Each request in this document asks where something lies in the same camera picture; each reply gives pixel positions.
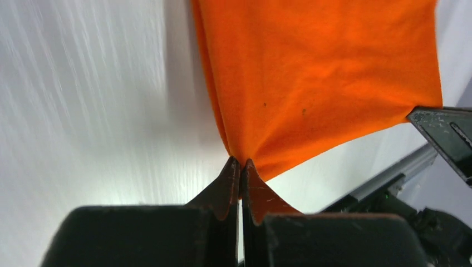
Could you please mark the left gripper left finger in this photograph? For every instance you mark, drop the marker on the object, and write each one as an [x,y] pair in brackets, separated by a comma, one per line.
[203,232]

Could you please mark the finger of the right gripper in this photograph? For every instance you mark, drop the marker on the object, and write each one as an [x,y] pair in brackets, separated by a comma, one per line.
[448,130]

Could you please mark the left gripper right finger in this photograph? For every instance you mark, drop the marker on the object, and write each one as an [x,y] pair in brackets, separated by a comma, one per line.
[276,234]

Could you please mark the orange t-shirt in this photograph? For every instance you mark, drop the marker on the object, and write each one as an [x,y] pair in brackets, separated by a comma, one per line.
[289,80]

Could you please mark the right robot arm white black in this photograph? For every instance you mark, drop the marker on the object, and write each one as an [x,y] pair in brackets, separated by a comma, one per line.
[445,238]

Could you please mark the aluminium rail frame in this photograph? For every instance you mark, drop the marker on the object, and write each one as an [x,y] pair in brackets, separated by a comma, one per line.
[399,173]

